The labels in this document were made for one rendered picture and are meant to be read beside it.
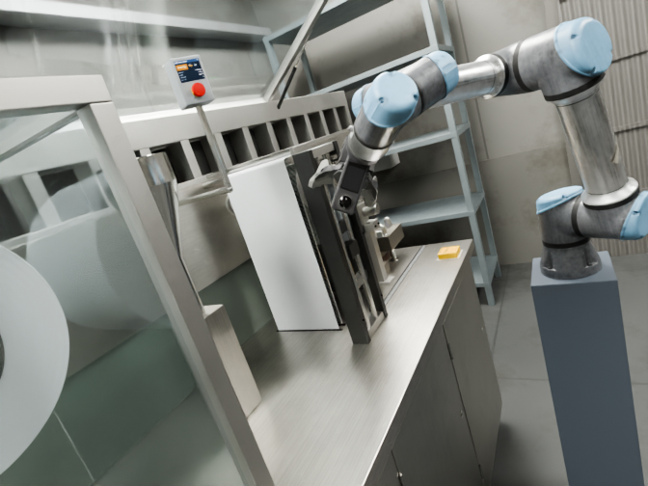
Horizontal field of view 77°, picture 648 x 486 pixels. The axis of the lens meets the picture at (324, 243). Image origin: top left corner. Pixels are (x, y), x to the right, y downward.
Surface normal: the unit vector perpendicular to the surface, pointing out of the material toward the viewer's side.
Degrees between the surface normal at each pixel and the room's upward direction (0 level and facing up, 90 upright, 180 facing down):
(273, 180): 90
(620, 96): 90
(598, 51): 82
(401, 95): 63
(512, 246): 90
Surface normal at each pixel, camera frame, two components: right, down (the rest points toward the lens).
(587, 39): 0.40, -0.03
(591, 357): -0.45, 0.37
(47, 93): 0.84, -0.13
